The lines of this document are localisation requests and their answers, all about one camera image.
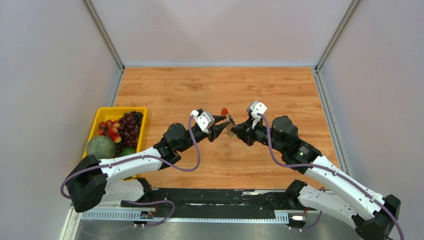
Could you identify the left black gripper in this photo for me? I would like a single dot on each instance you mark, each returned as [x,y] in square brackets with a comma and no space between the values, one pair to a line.
[216,129]

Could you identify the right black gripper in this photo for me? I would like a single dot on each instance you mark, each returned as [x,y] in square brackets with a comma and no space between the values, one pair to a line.
[244,131]

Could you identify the keyring tool with keys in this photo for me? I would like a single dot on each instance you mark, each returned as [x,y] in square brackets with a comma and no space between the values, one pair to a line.
[230,121]

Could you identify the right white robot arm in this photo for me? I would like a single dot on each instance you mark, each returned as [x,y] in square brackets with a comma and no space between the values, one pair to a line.
[369,213]

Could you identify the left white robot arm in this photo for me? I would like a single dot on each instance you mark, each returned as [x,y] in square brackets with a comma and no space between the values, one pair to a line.
[97,180]

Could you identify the dark grape bunch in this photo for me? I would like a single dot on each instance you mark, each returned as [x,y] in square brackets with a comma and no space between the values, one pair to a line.
[129,131]

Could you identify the green lime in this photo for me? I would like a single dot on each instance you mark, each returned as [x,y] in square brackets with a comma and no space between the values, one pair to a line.
[127,151]

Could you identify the small red lychee cluster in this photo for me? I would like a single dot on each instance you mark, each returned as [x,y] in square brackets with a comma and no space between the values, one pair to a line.
[110,128]

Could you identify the yellow plastic bin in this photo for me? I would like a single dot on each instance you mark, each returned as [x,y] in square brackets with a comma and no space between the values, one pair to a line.
[115,113]

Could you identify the green melon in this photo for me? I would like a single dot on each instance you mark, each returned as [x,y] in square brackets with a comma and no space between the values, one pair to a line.
[101,146]

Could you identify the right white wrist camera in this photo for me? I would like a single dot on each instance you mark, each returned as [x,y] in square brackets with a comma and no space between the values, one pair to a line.
[255,111]

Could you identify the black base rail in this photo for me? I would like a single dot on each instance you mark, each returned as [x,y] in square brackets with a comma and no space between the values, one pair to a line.
[222,204]

